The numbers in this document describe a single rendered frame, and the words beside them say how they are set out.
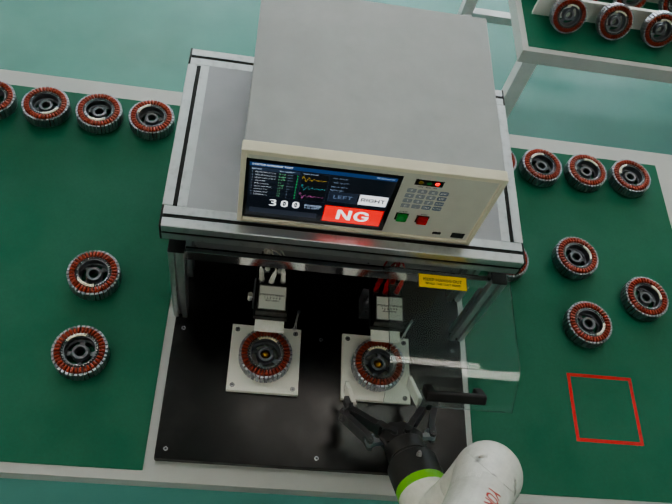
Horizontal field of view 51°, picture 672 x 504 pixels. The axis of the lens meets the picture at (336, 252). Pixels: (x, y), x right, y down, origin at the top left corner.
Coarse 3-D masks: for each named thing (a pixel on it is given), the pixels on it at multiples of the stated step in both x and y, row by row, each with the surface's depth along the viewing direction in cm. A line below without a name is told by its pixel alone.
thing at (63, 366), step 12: (60, 336) 144; (72, 336) 144; (84, 336) 145; (96, 336) 145; (60, 348) 143; (84, 348) 145; (96, 348) 144; (108, 348) 145; (60, 360) 141; (84, 360) 144; (96, 360) 143; (60, 372) 142; (72, 372) 141; (84, 372) 141; (96, 372) 143
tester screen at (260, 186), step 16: (256, 176) 115; (272, 176) 115; (288, 176) 115; (304, 176) 115; (320, 176) 114; (336, 176) 114; (352, 176) 114; (368, 176) 114; (256, 192) 119; (272, 192) 119; (288, 192) 119; (304, 192) 118; (320, 192) 118; (352, 192) 118; (368, 192) 118; (384, 192) 118; (272, 208) 123; (288, 208) 123; (304, 208) 123; (320, 208) 122; (368, 208) 122; (384, 208) 122; (352, 224) 127
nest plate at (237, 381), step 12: (240, 324) 152; (240, 336) 151; (288, 336) 152; (300, 336) 153; (228, 372) 146; (240, 372) 147; (288, 372) 148; (228, 384) 145; (240, 384) 145; (252, 384) 146; (264, 384) 146; (276, 384) 147; (288, 384) 147
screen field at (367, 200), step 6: (330, 192) 118; (336, 192) 118; (330, 198) 120; (336, 198) 120; (342, 198) 120; (348, 198) 120; (354, 198) 120; (360, 198) 120; (366, 198) 120; (372, 198) 119; (378, 198) 119; (384, 198) 119; (360, 204) 121; (366, 204) 121; (372, 204) 121; (378, 204) 121; (384, 204) 121
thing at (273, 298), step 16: (272, 272) 146; (288, 272) 147; (256, 288) 144; (272, 288) 142; (288, 288) 143; (256, 304) 140; (272, 304) 140; (288, 304) 144; (256, 320) 142; (272, 320) 143
